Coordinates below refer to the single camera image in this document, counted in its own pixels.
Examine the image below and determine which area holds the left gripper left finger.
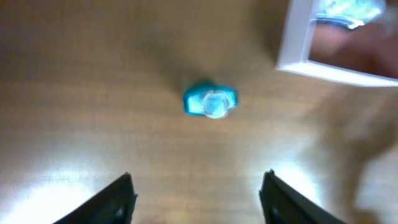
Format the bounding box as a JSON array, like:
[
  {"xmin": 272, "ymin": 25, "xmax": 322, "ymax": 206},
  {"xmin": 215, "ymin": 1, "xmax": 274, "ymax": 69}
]
[{"xmin": 54, "ymin": 172, "xmax": 137, "ymax": 224}]

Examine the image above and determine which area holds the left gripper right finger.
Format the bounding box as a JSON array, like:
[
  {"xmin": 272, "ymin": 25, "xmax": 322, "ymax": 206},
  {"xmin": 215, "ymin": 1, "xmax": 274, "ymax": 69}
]
[{"xmin": 259, "ymin": 170, "xmax": 345, "ymax": 224}]

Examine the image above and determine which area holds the teal mouthwash bottle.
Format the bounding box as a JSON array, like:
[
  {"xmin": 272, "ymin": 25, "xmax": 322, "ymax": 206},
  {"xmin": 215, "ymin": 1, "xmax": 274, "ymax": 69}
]
[{"xmin": 183, "ymin": 80, "xmax": 239, "ymax": 119}]

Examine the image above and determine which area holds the clear pump soap bottle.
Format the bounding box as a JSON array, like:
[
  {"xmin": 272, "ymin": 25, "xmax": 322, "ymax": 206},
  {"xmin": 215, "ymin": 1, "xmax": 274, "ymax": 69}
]
[{"xmin": 312, "ymin": 0, "xmax": 387, "ymax": 30}]

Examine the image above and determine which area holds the pink cardboard box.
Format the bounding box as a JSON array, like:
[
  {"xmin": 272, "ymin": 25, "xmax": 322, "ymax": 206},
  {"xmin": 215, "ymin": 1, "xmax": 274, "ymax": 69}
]
[{"xmin": 277, "ymin": 0, "xmax": 397, "ymax": 87}]

